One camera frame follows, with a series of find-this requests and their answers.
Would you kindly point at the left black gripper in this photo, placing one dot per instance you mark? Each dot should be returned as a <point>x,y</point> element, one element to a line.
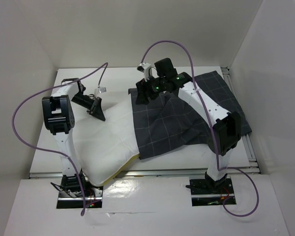
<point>96,109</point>

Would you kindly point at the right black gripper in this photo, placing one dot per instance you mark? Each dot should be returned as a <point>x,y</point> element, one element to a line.
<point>142,91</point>

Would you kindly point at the dark grey checked pillowcase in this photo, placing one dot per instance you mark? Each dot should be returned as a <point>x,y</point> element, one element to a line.
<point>168,123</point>

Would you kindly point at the white pillow yellow edge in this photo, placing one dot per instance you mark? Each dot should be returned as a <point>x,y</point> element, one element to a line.
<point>104,148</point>

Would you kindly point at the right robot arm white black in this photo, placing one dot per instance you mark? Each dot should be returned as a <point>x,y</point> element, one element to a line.
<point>225,126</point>

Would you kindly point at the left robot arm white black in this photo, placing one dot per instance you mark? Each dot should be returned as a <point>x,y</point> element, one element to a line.
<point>60,121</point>

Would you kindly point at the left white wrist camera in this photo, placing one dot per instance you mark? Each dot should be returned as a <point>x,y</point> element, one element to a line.
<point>99,90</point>

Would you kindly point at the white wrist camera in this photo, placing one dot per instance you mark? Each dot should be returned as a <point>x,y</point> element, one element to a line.
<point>146,69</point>
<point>99,90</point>

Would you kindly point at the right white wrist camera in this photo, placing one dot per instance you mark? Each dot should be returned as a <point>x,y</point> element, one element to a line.
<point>146,69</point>

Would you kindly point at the front aluminium rail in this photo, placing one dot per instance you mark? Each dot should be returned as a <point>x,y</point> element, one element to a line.
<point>124,174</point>

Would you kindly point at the aluminium rail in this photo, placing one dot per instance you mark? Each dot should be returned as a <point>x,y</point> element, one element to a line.
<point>253,164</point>
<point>124,174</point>

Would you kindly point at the right side aluminium rail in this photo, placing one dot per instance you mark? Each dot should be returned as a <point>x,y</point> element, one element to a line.
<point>253,164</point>

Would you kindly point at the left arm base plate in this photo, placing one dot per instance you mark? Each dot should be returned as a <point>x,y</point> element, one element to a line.
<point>73,200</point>

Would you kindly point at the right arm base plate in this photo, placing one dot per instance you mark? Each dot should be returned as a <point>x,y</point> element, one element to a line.
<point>203,195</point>

